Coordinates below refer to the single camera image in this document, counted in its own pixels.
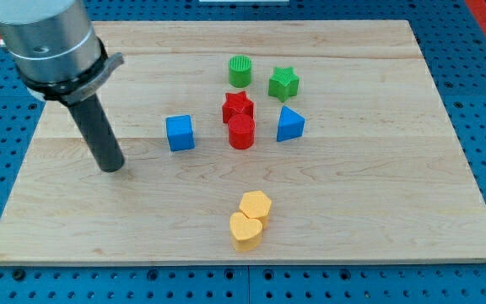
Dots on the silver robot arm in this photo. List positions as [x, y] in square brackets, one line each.
[55, 47]

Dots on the blue cube block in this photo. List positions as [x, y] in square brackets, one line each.
[180, 133]

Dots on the light wooden board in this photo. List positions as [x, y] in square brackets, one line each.
[377, 177]

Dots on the red cylinder block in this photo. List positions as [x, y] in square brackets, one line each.
[241, 131]

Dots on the red star block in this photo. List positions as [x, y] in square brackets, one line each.
[237, 103]

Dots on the yellow hexagon block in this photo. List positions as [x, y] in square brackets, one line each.
[256, 205]

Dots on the blue triangle block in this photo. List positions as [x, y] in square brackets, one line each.
[290, 124]

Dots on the green star block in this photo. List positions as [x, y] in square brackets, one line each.
[283, 84]

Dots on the yellow heart block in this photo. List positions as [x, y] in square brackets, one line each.
[246, 233]

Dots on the green cylinder block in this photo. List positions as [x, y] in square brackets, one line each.
[240, 71]

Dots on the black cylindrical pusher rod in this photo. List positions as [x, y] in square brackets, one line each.
[92, 122]

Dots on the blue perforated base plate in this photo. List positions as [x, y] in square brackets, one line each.
[452, 37]

